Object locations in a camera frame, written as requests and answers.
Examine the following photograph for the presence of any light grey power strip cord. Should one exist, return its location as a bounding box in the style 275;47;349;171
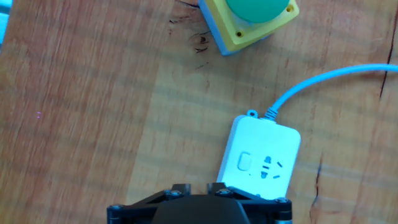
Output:
263;63;398;121

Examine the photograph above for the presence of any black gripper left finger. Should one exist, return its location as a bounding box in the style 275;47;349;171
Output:
106;183;192;224

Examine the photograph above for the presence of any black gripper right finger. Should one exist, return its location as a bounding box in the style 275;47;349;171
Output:
206;182;294;224

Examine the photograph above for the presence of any green button yellow box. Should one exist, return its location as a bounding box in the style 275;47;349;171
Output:
198;0;300;56

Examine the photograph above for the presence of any white four-socket power strip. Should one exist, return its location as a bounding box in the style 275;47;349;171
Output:
216;109;302;200

